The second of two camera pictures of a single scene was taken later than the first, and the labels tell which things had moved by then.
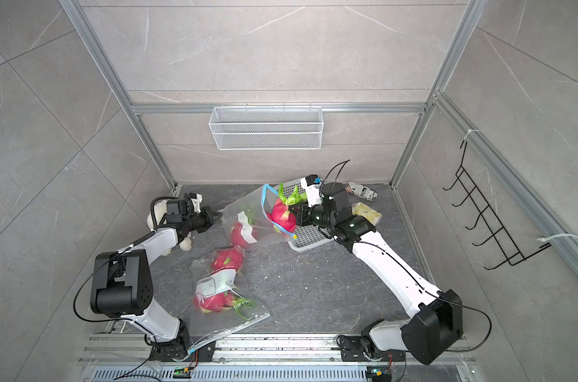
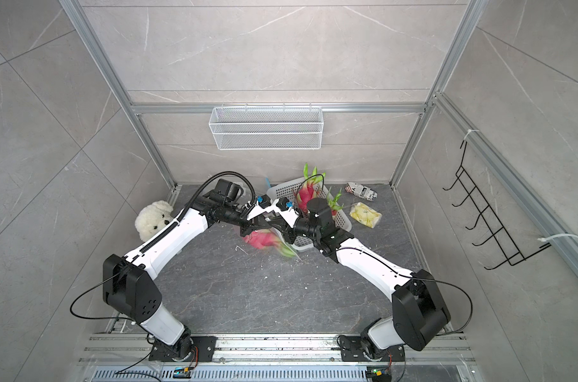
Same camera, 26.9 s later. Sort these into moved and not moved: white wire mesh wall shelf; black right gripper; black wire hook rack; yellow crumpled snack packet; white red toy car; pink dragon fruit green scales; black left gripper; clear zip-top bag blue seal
Moved: pink dragon fruit green scales; black right gripper; black left gripper; clear zip-top bag blue seal
Not moved: black wire hook rack; yellow crumpled snack packet; white wire mesh wall shelf; white red toy car
